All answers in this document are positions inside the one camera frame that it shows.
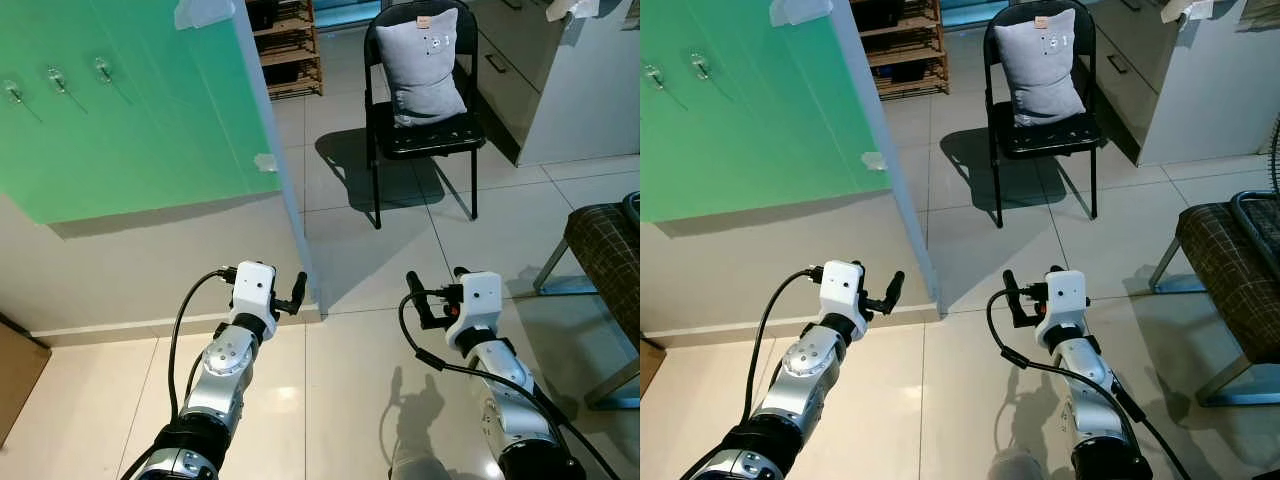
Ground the black metal chair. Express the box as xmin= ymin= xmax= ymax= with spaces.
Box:
xmin=363 ymin=0 xmax=488 ymax=231
xmin=983 ymin=0 xmax=1106 ymax=229

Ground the plaid folding bench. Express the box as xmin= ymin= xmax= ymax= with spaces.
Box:
xmin=533 ymin=192 xmax=641 ymax=409
xmin=1148 ymin=190 xmax=1280 ymax=406

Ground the grey pillow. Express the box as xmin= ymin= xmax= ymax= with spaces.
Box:
xmin=993 ymin=8 xmax=1087 ymax=128
xmin=375 ymin=8 xmax=468 ymax=128

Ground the brown cardboard box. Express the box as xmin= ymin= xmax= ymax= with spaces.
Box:
xmin=640 ymin=340 xmax=667 ymax=396
xmin=0 ymin=315 xmax=53 ymax=446

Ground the white cabinet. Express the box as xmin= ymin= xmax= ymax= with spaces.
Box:
xmin=465 ymin=0 xmax=641 ymax=168
xmin=1075 ymin=0 xmax=1280 ymax=168

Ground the wooden slatted shelf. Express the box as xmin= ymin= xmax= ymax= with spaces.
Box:
xmin=245 ymin=0 xmax=324 ymax=101
xmin=850 ymin=0 xmax=951 ymax=101

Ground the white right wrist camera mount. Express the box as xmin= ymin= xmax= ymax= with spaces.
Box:
xmin=1040 ymin=270 xmax=1089 ymax=336
xmin=447 ymin=272 xmax=503 ymax=336

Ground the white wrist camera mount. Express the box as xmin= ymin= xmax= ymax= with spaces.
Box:
xmin=1040 ymin=270 xmax=1089 ymax=336
xmin=820 ymin=261 xmax=867 ymax=316
xmin=447 ymin=272 xmax=503 ymax=336
xmin=231 ymin=262 xmax=277 ymax=319

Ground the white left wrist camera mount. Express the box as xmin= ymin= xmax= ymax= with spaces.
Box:
xmin=231 ymin=262 xmax=277 ymax=319
xmin=820 ymin=261 xmax=867 ymax=316

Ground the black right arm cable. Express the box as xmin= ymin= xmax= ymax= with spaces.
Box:
xmin=985 ymin=288 xmax=1196 ymax=480
xmin=398 ymin=290 xmax=621 ymax=480

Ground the green wall board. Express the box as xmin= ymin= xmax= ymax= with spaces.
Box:
xmin=640 ymin=0 xmax=893 ymax=224
xmin=0 ymin=0 xmax=284 ymax=226

